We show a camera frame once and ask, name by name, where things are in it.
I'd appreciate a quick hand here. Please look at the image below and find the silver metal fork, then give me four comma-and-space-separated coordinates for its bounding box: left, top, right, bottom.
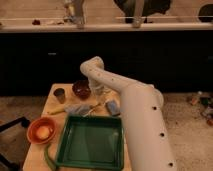
84, 102, 105, 117

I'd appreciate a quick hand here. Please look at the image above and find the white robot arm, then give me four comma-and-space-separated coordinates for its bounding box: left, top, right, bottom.
80, 56, 177, 171

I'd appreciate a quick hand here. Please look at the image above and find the dark red bowl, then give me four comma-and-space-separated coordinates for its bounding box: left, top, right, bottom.
72, 80, 91, 100

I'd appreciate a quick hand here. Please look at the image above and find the small dark cup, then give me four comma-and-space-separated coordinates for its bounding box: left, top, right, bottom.
53, 88, 66, 104

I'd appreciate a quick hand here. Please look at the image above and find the yellow banana toy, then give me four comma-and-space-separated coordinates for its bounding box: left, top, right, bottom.
48, 107, 65, 115

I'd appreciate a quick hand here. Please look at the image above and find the green plastic tray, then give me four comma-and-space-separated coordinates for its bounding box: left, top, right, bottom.
55, 116, 124, 171

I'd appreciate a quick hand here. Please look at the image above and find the egg-like ball in bowl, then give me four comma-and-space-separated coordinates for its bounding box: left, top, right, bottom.
36, 126, 50, 140

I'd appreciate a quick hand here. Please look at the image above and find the orange bowl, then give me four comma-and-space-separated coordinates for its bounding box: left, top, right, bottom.
27, 117, 56, 144

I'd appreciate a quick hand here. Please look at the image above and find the green bean pod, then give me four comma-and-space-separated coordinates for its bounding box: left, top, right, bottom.
44, 144, 57, 171

